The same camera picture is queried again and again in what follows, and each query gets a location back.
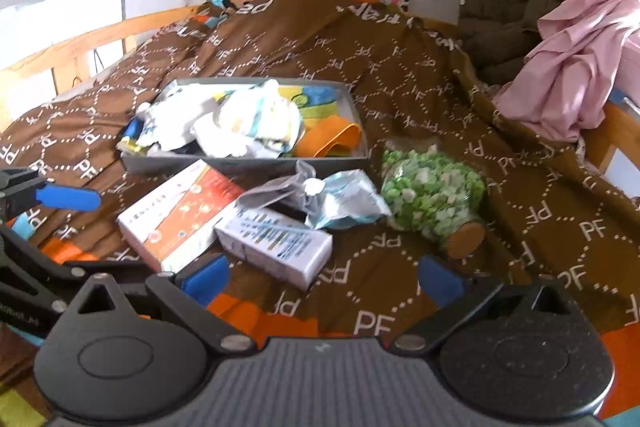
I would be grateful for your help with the white and blue carton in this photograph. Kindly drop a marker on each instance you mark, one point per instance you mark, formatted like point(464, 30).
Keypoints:
point(275, 247)

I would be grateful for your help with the brown printed blanket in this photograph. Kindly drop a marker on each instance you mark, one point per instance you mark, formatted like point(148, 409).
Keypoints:
point(400, 72)

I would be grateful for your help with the pink cloth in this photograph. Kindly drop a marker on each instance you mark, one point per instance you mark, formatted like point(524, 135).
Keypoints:
point(575, 57)

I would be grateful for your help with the grey framed window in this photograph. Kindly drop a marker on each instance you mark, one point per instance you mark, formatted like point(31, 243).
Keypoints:
point(90, 7)

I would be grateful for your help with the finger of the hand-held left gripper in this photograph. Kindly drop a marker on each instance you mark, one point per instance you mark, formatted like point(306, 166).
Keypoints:
point(75, 271)
point(70, 198)

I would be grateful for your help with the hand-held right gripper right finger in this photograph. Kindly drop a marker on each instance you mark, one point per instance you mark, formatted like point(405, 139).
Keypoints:
point(440, 282)

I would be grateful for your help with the white sock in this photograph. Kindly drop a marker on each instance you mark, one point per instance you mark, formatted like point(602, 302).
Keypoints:
point(160, 129)

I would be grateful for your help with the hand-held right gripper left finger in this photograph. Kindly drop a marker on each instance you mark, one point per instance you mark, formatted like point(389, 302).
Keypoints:
point(205, 281)

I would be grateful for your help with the grey box with painted inside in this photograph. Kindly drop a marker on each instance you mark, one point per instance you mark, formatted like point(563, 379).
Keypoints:
point(260, 164)

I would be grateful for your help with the orange and white carton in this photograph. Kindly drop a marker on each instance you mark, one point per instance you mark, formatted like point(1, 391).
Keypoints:
point(170, 217)

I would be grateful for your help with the orange band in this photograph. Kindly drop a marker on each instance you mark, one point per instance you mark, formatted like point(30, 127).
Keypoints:
point(320, 139)

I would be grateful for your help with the clear plastic bag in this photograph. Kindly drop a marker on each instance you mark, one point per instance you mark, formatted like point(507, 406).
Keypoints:
point(345, 197)

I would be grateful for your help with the jar of green beads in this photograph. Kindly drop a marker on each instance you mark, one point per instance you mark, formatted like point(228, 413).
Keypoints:
point(425, 192)

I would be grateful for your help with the pale grey sock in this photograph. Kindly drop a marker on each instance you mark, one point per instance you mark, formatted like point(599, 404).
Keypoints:
point(185, 99)

